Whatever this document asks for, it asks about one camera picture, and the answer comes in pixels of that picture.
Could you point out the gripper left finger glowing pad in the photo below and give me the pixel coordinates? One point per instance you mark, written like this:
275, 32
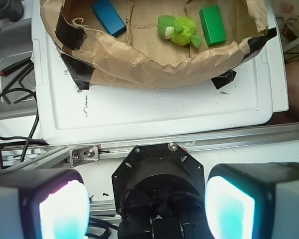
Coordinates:
43, 204

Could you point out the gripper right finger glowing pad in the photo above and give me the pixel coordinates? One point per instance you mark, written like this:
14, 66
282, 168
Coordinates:
253, 200

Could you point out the green plush animal toy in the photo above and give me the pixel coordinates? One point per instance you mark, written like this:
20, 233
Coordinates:
180, 30

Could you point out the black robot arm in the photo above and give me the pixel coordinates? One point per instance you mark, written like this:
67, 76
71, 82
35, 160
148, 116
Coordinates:
183, 218

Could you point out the brown paper bag tray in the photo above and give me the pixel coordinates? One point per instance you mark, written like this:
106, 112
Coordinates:
143, 58

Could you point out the green wooden block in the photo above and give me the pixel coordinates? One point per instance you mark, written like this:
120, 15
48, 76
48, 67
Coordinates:
212, 25

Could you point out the blue wooden block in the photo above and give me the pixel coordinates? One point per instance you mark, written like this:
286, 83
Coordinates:
109, 17

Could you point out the aluminium frame rail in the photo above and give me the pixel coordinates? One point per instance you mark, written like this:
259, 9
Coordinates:
255, 144

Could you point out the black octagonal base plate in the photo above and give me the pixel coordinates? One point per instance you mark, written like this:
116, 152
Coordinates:
154, 174

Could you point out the red handled screwdriver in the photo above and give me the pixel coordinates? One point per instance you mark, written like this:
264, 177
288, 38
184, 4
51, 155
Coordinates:
15, 66

